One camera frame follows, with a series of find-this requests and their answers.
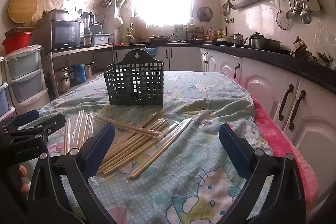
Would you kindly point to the clear plastic bag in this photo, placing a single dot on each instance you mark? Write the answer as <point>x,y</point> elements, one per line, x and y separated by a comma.
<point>324,45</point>

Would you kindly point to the small drawer organizer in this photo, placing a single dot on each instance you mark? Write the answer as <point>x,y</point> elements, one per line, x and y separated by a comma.
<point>179,32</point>

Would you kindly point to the black microwave oven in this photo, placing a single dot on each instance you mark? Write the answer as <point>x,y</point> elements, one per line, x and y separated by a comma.
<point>65,35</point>

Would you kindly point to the steel basin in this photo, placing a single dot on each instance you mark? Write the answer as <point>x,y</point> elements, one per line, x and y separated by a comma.
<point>270,45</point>

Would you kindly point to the woven basket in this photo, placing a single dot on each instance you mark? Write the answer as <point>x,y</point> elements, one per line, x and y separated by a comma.
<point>18,31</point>

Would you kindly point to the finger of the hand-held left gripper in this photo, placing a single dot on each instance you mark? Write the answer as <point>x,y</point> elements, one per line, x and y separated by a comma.
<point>53,123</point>
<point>26,117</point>

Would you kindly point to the wooden shelf rack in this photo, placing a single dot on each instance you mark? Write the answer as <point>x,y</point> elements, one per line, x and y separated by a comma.
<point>78,48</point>

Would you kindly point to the person's left hand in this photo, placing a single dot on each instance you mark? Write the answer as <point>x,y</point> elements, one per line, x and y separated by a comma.
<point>22,171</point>

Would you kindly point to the black frying pan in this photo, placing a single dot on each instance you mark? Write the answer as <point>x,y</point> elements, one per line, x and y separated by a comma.
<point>158,39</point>

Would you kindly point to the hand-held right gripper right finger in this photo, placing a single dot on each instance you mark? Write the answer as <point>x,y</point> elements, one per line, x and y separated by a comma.
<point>233,146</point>

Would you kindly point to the plastic drawer unit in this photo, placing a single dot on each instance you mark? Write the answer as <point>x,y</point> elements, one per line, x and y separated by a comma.
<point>23,64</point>

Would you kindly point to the large steel pot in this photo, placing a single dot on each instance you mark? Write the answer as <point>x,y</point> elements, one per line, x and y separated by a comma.
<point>63,81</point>

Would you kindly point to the yellow bottle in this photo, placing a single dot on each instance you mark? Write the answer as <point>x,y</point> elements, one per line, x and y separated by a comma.
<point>218,35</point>

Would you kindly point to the small hanging utensils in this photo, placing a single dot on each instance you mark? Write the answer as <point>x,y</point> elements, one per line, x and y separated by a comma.
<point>225,12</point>

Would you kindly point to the blue plastic tray box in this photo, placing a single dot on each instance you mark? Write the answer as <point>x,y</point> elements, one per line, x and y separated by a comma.
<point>100,39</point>

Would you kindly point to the spice rack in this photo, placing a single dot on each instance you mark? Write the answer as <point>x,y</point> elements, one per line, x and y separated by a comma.
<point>194,33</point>

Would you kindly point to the round bamboo tray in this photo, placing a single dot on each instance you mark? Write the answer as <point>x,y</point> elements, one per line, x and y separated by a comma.
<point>23,5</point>

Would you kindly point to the brown ginger root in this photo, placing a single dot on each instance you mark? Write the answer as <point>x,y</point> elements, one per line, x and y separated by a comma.
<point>300,48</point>

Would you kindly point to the black kitchen countertop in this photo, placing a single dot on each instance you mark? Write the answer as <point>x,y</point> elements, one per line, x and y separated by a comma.
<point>262,54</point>

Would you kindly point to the grey toaster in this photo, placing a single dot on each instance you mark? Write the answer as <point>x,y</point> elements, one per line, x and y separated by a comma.
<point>98,28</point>

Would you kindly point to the large water jug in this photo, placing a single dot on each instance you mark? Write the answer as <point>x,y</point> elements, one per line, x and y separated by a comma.
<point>138,28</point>

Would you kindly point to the wall utensil holder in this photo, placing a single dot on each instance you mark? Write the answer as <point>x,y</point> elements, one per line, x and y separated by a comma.
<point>122,3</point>

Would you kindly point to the hanging steel bowl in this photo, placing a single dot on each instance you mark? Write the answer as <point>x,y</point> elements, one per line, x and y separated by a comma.
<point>106,3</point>

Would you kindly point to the cartoon printed bed sheet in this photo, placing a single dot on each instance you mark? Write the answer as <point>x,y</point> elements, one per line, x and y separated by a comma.
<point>183,174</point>

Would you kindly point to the small steel pot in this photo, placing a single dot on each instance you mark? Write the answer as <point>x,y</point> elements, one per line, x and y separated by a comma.
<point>89,70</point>

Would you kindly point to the dark green plastic utensil basket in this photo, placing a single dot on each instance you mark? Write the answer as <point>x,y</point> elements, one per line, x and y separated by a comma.
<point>134,82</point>

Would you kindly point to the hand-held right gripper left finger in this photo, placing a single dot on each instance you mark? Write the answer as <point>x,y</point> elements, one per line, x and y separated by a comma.
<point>99,146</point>

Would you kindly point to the blue basin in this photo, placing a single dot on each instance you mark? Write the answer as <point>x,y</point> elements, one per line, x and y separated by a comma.
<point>150,50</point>

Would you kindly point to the blender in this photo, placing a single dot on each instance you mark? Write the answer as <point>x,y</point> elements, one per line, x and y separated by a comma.
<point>88,29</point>

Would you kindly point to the blue jug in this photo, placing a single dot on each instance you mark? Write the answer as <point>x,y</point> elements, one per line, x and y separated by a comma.
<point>78,74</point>

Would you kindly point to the steel kettle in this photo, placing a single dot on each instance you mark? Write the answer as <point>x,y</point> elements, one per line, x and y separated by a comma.
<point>238,39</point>

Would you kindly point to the red label oil bottle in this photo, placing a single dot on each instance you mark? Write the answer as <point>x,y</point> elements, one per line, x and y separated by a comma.
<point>209,35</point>

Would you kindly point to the pink fleece blanket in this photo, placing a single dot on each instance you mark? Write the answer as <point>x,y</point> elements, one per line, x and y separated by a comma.
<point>283,140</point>

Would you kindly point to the round wall fan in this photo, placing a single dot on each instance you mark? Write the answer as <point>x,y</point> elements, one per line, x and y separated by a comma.
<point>204,14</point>

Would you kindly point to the red plastic bucket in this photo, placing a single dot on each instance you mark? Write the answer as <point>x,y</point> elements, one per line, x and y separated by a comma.
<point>17,43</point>

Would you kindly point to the metal tray with bag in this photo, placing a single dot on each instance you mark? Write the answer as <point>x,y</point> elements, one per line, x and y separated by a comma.
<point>221,41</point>

